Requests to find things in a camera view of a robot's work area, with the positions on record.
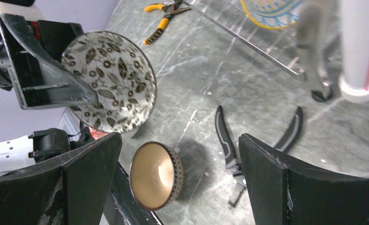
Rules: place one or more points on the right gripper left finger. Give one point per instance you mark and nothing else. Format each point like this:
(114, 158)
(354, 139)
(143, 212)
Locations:
(69, 189)

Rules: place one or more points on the beige dark rimmed bowl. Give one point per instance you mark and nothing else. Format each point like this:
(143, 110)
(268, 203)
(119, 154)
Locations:
(157, 175)

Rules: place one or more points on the steel dish rack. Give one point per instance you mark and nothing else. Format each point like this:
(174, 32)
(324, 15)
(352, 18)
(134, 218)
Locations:
(276, 46)

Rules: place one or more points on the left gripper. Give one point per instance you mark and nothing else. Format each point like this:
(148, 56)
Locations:
(30, 55)

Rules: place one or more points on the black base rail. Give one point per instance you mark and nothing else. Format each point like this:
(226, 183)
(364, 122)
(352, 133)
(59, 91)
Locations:
(121, 207)

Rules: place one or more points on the yellow handled pliers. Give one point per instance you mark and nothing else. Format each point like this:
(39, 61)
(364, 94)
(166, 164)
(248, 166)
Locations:
(171, 10)

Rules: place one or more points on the black pliers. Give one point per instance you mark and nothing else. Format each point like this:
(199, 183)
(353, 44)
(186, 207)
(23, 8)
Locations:
(285, 143)

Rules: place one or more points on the red patterned bowl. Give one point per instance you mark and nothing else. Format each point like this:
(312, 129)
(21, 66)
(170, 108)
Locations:
(96, 134)

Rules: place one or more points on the brown floral bowl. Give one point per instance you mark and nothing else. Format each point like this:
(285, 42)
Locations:
(120, 73)

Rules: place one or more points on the white pipe frame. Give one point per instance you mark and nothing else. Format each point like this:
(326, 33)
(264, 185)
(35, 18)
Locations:
(354, 26)

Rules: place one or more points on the yellow teal patterned bowl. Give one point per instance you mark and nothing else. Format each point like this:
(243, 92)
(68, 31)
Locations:
(272, 14)

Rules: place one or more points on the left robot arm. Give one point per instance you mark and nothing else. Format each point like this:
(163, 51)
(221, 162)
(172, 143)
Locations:
(31, 149)

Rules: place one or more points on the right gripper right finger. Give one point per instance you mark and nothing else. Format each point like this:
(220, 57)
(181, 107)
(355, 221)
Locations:
(284, 190)

